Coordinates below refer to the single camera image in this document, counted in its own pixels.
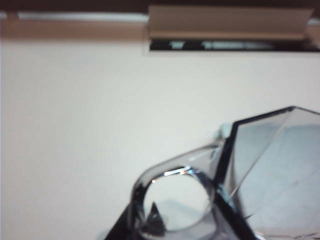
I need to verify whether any taupe fabric desk partition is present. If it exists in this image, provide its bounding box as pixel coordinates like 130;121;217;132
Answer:
0;0;320;13

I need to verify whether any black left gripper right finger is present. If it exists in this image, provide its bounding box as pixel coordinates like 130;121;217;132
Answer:
213;191;254;240

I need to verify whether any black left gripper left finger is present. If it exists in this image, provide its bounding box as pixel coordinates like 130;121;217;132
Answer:
102;199;167;240

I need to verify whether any beige box at table edge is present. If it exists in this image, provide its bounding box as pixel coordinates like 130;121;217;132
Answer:
146;4;315;41

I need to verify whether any clear grey plastic water cup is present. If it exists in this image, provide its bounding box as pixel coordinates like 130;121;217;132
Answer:
96;105;320;240

